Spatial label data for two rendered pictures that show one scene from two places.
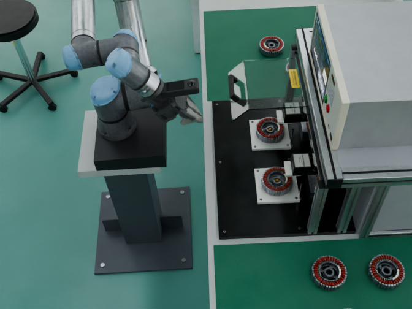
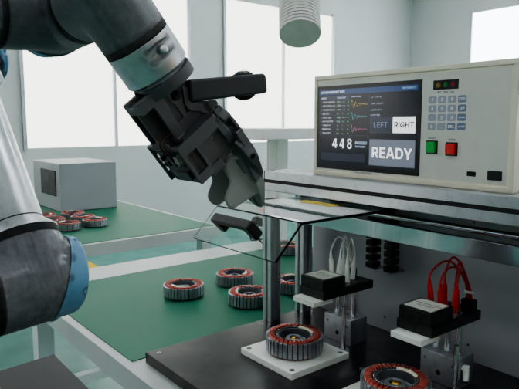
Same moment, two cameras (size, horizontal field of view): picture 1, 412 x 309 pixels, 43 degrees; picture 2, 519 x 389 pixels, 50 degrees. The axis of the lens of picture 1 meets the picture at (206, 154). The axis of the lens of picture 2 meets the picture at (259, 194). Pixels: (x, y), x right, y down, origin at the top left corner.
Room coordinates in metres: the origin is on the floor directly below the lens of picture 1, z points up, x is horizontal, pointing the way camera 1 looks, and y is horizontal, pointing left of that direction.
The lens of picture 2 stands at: (0.55, 0.46, 1.22)
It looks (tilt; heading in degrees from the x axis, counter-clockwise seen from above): 7 degrees down; 320
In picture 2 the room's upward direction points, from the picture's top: straight up
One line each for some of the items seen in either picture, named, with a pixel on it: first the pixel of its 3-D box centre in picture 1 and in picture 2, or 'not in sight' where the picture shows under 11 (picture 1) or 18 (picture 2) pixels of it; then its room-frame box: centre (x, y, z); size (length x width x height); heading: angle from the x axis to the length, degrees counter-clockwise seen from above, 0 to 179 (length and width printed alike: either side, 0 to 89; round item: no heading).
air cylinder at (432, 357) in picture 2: (316, 179); (446, 363); (1.06, -0.40, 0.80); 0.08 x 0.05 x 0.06; 179
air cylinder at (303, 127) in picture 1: (306, 129); (344, 326); (1.30, -0.40, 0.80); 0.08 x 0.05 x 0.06; 179
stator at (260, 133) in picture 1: (270, 130); (294, 340); (1.30, -0.26, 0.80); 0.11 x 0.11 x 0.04
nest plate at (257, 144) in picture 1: (269, 133); (294, 353); (1.30, -0.26, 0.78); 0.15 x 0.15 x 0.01; 89
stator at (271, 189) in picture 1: (276, 181); (395, 386); (1.06, -0.25, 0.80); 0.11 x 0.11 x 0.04
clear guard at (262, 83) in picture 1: (276, 87); (300, 222); (1.30, -0.26, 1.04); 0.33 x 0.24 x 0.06; 89
